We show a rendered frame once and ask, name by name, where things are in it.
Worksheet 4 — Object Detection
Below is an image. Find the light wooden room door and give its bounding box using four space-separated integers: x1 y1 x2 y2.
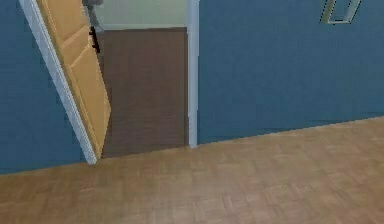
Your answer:
35 0 112 160

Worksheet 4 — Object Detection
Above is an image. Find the black door handle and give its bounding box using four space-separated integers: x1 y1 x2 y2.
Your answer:
88 26 101 54

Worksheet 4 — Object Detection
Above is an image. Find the framed wall picture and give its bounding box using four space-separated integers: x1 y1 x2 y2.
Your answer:
319 0 362 25

